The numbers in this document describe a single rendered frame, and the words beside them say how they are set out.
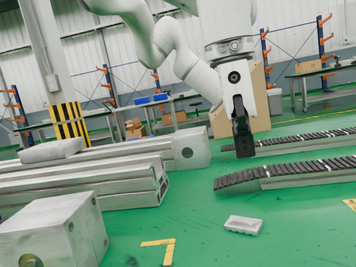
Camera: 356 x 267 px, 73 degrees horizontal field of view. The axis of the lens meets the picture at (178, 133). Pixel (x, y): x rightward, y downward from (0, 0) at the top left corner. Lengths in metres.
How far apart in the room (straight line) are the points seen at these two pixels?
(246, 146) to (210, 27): 0.20
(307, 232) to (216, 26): 0.33
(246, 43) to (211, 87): 0.61
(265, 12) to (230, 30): 8.19
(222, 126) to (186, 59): 0.32
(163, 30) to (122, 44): 7.61
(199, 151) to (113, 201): 0.25
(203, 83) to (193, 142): 0.44
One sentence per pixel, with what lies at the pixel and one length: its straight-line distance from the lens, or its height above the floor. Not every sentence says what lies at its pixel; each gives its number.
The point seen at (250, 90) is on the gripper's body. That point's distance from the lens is 0.40.
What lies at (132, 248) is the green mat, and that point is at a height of 0.78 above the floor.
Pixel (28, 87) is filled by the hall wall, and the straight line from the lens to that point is 10.27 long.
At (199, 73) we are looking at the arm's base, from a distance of 1.02.
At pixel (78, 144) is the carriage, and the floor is 0.88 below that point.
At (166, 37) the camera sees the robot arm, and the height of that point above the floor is 1.20.
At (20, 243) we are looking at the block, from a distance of 0.36.
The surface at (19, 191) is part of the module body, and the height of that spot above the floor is 0.84.
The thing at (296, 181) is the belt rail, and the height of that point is 0.79.
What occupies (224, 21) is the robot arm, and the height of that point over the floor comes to 1.08.
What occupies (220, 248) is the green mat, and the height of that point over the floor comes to 0.78.
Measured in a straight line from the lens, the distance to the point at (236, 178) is 0.48.
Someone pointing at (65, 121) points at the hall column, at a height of 0.85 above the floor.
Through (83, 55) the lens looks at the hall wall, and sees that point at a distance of 9.15.
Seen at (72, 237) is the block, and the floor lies 0.85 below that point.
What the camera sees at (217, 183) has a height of 0.80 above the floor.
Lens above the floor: 1.00
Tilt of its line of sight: 11 degrees down
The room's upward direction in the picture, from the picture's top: 11 degrees counter-clockwise
